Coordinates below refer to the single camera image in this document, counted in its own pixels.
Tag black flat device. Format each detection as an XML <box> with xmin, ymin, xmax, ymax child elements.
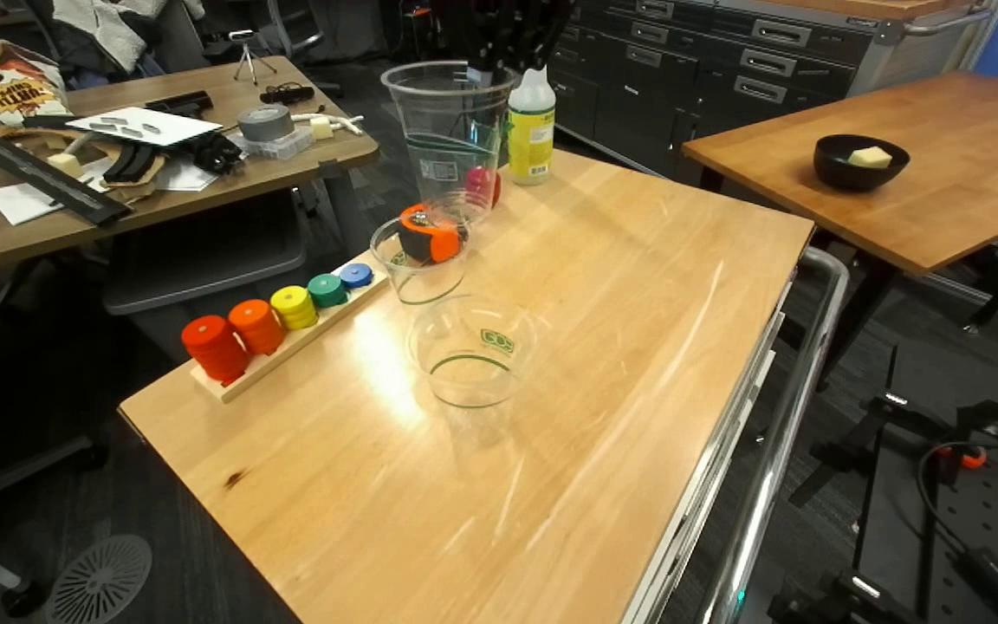
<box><xmin>144</xmin><ymin>87</ymin><xmax>216</xmax><ymax>117</ymax></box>

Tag yellow block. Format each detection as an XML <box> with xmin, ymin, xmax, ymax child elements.
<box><xmin>842</xmin><ymin>142</ymin><xmax>894</xmax><ymax>174</ymax></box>

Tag yellow toy cylinder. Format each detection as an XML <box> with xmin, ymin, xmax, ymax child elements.
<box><xmin>268</xmin><ymin>282</ymin><xmax>323</xmax><ymax>335</ymax></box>

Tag white cloth jacket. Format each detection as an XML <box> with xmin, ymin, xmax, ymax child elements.
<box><xmin>52</xmin><ymin>0</ymin><xmax>167</xmax><ymax>73</ymax></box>

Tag black drawer cabinet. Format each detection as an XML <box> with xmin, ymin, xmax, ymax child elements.
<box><xmin>547</xmin><ymin>0</ymin><xmax>998</xmax><ymax>152</ymax></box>

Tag colourful snack bag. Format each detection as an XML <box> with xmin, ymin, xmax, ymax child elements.
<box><xmin>0</xmin><ymin>36</ymin><xmax>72</xmax><ymax>142</ymax></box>

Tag red toy cylinder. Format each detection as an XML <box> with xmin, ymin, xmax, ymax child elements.
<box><xmin>176</xmin><ymin>312</ymin><xmax>255</xmax><ymax>389</ymax></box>

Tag clear plastic cup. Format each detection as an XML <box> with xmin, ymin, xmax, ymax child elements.
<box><xmin>367</xmin><ymin>203</ymin><xmax>473</xmax><ymax>312</ymax></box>
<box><xmin>410</xmin><ymin>292</ymin><xmax>543</xmax><ymax>417</ymax></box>
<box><xmin>377</xmin><ymin>57</ymin><xmax>522</xmax><ymax>235</ymax></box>

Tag black chair base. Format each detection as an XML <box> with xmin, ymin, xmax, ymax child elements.
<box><xmin>0</xmin><ymin>377</ymin><xmax>111</xmax><ymax>617</ymax></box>

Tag green toy cylinder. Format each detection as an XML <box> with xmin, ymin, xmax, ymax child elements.
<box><xmin>303</xmin><ymin>271</ymin><xmax>351</xmax><ymax>312</ymax></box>

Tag wooden office desk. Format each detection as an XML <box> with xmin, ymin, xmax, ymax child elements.
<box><xmin>0</xmin><ymin>52</ymin><xmax>383</xmax><ymax>287</ymax></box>

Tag white cable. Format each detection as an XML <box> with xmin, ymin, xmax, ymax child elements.
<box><xmin>287</xmin><ymin>107</ymin><xmax>367</xmax><ymax>142</ymax></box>

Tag wooden toy base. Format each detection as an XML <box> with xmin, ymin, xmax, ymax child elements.
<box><xmin>188</xmin><ymin>267</ymin><xmax>395</xmax><ymax>404</ymax></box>

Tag steel cart handle bar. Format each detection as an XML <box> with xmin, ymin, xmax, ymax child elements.
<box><xmin>701</xmin><ymin>241</ymin><xmax>851</xmax><ymax>624</ymax></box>

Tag white paper booklet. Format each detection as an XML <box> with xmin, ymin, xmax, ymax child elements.
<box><xmin>61</xmin><ymin>104</ymin><xmax>221</xmax><ymax>148</ymax></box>

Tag black bowl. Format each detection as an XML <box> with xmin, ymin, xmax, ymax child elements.
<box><xmin>809</xmin><ymin>131</ymin><xmax>915</xmax><ymax>194</ymax></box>

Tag small black box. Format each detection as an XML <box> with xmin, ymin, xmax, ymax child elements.
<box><xmin>189</xmin><ymin>131</ymin><xmax>245</xmax><ymax>177</ymax></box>

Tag orange toy cylinder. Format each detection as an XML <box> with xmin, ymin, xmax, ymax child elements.
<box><xmin>226</xmin><ymin>295</ymin><xmax>291</xmax><ymax>359</ymax></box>

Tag blue toy cylinder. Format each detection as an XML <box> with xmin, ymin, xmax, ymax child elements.
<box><xmin>332</xmin><ymin>260</ymin><xmax>377</xmax><ymax>295</ymax></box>

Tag wooden side table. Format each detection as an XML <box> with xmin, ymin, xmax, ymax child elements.
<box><xmin>681</xmin><ymin>70</ymin><xmax>998</xmax><ymax>276</ymax></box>

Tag yellow label spray bottle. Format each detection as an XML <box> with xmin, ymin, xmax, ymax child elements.
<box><xmin>502</xmin><ymin>61</ymin><xmax>560</xmax><ymax>186</ymax></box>

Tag dark mesh office chair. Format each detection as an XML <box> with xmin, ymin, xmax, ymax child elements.
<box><xmin>98</xmin><ymin>186</ymin><xmax>317</xmax><ymax>323</ymax></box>

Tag white paper sheet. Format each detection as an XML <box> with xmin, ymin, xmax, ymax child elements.
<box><xmin>0</xmin><ymin>180</ymin><xmax>61</xmax><ymax>228</ymax></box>

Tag black remote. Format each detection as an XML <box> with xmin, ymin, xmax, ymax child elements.
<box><xmin>255</xmin><ymin>80</ymin><xmax>317</xmax><ymax>107</ymax></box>

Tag long black bar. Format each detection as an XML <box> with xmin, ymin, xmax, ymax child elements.
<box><xmin>0</xmin><ymin>134</ymin><xmax>133</xmax><ymax>228</ymax></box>

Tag orange black tape measure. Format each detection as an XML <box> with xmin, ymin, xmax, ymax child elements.
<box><xmin>395</xmin><ymin>200</ymin><xmax>465</xmax><ymax>267</ymax></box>

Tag grey tape roll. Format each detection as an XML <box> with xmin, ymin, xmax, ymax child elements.
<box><xmin>234</xmin><ymin>100</ymin><xmax>297</xmax><ymax>148</ymax></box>

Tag orange handled clamp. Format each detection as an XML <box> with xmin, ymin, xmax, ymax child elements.
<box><xmin>928</xmin><ymin>439</ymin><xmax>993</xmax><ymax>477</ymax></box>

